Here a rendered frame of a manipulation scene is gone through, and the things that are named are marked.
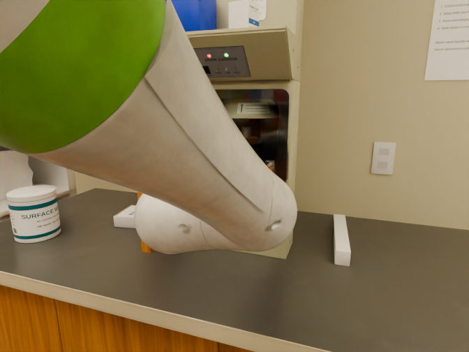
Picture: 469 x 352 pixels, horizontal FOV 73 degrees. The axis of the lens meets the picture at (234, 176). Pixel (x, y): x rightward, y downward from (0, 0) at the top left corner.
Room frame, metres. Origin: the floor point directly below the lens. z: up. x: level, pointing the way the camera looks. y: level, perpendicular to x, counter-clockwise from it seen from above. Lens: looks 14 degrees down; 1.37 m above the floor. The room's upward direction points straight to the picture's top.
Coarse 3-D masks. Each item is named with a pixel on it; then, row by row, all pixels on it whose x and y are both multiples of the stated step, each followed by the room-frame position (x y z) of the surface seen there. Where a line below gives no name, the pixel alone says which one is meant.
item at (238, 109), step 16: (224, 96) 0.83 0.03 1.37; (240, 96) 0.82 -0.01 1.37; (256, 96) 0.81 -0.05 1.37; (272, 96) 0.79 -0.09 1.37; (288, 96) 0.78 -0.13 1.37; (240, 112) 0.82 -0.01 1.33; (256, 112) 0.81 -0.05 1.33; (272, 112) 0.79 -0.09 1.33; (288, 112) 0.78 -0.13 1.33; (240, 128) 0.82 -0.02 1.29; (256, 128) 0.80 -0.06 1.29; (272, 128) 0.79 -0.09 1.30; (256, 144) 0.80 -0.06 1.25; (272, 144) 0.79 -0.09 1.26; (272, 160) 0.79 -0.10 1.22
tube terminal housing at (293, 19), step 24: (216, 0) 0.85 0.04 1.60; (240, 0) 0.83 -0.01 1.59; (288, 0) 0.80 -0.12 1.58; (216, 24) 0.85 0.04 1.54; (264, 24) 0.81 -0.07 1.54; (288, 24) 0.79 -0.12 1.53; (288, 120) 0.79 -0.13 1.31; (288, 144) 0.79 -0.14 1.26; (288, 168) 0.79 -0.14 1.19; (288, 240) 0.82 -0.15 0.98
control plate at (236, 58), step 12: (204, 48) 0.76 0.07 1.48; (216, 48) 0.75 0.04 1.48; (228, 48) 0.75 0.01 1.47; (240, 48) 0.74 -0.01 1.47; (204, 60) 0.79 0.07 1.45; (216, 60) 0.78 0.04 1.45; (228, 60) 0.77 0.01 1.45; (240, 60) 0.76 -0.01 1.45; (216, 72) 0.81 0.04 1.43; (228, 72) 0.80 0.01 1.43; (240, 72) 0.79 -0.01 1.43
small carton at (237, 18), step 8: (248, 0) 0.74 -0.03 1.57; (232, 8) 0.76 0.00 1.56; (240, 8) 0.75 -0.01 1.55; (248, 8) 0.74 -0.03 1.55; (256, 8) 0.77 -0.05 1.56; (232, 16) 0.76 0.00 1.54; (240, 16) 0.75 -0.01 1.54; (248, 16) 0.74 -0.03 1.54; (256, 16) 0.77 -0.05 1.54; (232, 24) 0.76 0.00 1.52; (240, 24) 0.75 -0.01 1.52; (248, 24) 0.74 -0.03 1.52; (256, 24) 0.77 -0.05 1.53
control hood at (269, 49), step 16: (192, 32) 0.75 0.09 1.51; (208, 32) 0.74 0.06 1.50; (224, 32) 0.72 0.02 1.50; (240, 32) 0.71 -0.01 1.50; (256, 32) 0.70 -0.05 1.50; (272, 32) 0.69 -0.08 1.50; (288, 32) 0.70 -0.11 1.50; (256, 48) 0.73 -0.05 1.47; (272, 48) 0.72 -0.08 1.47; (288, 48) 0.71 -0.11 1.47; (256, 64) 0.76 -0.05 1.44; (272, 64) 0.75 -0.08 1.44; (288, 64) 0.74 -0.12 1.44; (224, 80) 0.82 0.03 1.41; (240, 80) 0.82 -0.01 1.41
